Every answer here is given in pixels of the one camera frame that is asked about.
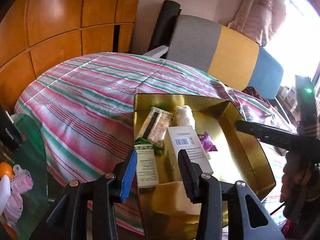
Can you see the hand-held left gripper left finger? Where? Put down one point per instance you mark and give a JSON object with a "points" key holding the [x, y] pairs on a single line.
{"points": [[128, 177]]}

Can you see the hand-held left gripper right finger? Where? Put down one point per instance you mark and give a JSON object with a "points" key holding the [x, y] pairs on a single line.
{"points": [[190, 177]]}

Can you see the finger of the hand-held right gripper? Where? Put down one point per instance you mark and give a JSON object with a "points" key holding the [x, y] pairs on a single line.
{"points": [[270, 135]]}

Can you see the green label box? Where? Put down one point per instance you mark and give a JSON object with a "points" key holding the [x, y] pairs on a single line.
{"points": [[146, 165]]}

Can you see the large yellow sponge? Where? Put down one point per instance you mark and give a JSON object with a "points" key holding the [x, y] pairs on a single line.
{"points": [[170, 195]]}

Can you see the beige cardboard box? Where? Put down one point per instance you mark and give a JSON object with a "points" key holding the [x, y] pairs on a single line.
{"points": [[185, 140]]}

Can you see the purple packet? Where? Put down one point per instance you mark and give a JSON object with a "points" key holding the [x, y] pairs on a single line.
{"points": [[208, 143]]}

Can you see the green patterned packet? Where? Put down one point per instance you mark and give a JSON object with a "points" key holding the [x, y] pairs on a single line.
{"points": [[155, 146]]}

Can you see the gold metal tin box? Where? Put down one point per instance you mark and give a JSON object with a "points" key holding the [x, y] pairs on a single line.
{"points": [[237, 160]]}

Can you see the patterned snack packet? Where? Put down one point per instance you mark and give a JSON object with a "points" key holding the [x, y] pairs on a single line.
{"points": [[155, 127]]}

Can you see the cream fluffy roll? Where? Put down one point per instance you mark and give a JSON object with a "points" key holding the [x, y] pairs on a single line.
{"points": [[183, 116]]}

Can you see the person's right hand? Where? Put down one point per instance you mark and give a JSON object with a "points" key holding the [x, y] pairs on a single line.
{"points": [[292, 177]]}

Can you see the white carton box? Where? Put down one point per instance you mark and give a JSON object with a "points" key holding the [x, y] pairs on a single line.
{"points": [[291, 95]]}

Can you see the wooden side table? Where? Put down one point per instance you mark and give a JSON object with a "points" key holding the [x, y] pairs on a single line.
{"points": [[285, 111]]}

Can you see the red-brown cloth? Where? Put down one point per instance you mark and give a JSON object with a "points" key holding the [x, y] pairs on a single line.
{"points": [[252, 91]]}

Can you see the window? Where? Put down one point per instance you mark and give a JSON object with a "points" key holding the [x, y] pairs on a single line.
{"points": [[300, 42]]}

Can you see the grey yellow blue sofa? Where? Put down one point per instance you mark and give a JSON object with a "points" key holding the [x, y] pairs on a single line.
{"points": [[232, 55]]}

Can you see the striped blanket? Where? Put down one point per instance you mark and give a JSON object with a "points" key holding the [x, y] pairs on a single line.
{"points": [[87, 92]]}

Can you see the pink curtain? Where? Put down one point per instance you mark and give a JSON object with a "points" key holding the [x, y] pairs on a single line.
{"points": [[260, 12]]}

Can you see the green glass table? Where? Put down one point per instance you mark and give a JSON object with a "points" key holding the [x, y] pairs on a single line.
{"points": [[32, 142]]}

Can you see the pink hair rollers pack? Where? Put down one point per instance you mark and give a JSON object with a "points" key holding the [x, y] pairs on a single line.
{"points": [[22, 181]]}

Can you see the pink ruffled cloth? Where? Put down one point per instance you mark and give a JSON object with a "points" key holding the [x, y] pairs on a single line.
{"points": [[13, 207]]}

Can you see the orange fruit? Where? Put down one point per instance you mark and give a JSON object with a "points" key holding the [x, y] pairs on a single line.
{"points": [[5, 171]]}

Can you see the white plastic bottle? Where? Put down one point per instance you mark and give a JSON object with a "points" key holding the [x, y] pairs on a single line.
{"points": [[4, 195]]}

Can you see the black device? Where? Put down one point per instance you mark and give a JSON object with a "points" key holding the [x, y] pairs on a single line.
{"points": [[8, 132]]}

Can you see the black rolled mat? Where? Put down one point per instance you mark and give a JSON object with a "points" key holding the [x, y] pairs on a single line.
{"points": [[165, 25]]}

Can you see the wooden wardrobe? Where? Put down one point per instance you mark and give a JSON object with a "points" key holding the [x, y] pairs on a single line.
{"points": [[55, 17]]}

